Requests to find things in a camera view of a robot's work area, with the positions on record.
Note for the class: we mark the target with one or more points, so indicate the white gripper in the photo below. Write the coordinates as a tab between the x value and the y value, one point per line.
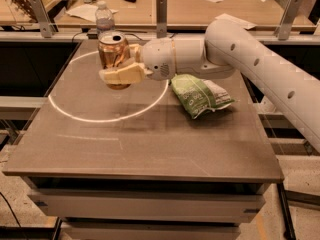
156	59

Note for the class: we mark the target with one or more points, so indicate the orange LaCroix can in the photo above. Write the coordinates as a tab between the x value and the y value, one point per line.
113	51

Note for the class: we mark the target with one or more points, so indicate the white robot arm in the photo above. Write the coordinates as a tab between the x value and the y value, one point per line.
223	48

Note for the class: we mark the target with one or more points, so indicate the clear plastic water bottle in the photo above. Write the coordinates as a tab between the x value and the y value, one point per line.
104	18

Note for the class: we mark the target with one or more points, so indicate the wooden back desk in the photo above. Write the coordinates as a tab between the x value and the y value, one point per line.
195	14

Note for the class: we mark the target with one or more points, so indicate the white paper sheet left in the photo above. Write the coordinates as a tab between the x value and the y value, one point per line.
85	11

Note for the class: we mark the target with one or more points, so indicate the green chip bag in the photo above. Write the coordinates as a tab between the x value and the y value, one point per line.
199	96

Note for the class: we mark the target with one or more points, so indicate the white paper sheet right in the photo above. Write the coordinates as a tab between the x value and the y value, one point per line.
243	23

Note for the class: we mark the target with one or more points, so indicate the white drawer cabinet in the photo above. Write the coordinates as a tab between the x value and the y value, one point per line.
150	210

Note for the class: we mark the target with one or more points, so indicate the grey metal bracket middle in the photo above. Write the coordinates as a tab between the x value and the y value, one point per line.
161	18

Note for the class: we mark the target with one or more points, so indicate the grey metal bracket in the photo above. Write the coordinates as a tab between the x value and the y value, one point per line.
46	26
282	32
161	18

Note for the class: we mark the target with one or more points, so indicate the grey metal bracket left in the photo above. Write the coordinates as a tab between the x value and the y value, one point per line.
46	26

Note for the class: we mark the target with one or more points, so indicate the grey metal bracket right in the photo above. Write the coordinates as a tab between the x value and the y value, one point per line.
282	32

